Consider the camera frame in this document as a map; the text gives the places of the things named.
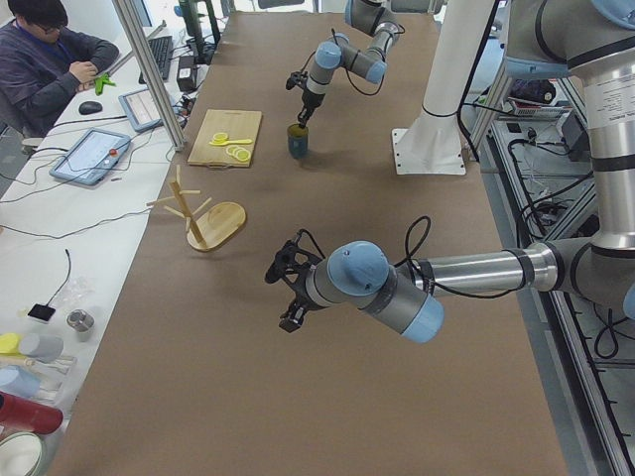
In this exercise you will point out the near teach pendant tablet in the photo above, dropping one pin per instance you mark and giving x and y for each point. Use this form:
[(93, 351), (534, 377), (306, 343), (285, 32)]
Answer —
[(91, 158)]

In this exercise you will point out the teach pendant tablet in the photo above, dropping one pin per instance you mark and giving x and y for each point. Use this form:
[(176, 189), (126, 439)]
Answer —
[(91, 158), (140, 109)]

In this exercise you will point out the black computer mouse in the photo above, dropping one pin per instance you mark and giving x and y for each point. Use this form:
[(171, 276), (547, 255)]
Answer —
[(89, 107)]

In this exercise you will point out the black keyboard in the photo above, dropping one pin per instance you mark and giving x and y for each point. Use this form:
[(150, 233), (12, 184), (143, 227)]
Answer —
[(161, 49)]

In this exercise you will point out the small steel cup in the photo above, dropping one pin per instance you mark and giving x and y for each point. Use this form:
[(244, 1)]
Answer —
[(82, 323)]

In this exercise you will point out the light blue cup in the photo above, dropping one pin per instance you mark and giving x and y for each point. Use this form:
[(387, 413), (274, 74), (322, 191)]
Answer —
[(19, 382)]

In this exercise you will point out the green plastic toy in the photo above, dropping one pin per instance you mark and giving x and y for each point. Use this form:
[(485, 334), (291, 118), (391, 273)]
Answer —
[(101, 82)]

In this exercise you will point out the red bottle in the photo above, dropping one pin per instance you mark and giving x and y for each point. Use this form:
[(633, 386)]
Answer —
[(19, 413)]

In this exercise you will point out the aluminium frame post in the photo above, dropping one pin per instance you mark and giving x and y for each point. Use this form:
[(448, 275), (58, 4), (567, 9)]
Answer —
[(131, 25)]

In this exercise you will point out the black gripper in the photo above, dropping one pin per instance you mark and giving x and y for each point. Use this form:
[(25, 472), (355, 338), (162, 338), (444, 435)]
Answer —
[(301, 301), (311, 99)]

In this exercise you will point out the grey cup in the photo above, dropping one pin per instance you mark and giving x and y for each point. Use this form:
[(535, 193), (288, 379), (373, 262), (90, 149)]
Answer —
[(45, 348)]

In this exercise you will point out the yellow plastic knife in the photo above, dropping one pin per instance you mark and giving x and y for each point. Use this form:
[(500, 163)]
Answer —
[(223, 143)]

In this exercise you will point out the black power adapter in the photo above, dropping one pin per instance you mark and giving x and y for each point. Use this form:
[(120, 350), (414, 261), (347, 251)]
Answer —
[(187, 74)]

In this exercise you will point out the seated person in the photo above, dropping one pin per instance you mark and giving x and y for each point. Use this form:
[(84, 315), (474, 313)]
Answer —
[(44, 64)]

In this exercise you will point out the white camera pillar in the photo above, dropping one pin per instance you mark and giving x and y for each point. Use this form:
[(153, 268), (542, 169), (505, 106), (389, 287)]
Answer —
[(432, 144)]

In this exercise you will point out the small black square device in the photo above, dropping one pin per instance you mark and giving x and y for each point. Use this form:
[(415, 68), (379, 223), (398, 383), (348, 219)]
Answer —
[(41, 312)]

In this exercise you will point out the wooden cutting board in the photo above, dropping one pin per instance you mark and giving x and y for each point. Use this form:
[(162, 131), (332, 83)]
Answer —
[(238, 124)]

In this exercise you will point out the wooden cup rack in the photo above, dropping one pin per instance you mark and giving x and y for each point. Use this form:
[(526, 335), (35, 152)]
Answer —
[(209, 225)]

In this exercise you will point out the dark teal mug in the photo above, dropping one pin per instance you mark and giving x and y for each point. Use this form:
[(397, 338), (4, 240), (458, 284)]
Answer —
[(298, 140)]

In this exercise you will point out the far teach pendant tablet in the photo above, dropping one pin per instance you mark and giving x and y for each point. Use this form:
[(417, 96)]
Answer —
[(140, 109)]

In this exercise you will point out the white green bowl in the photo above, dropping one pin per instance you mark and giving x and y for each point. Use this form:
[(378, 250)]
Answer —
[(23, 454)]

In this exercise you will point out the yellow cup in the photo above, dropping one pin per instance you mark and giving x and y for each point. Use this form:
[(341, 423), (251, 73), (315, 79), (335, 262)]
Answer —
[(9, 343)]

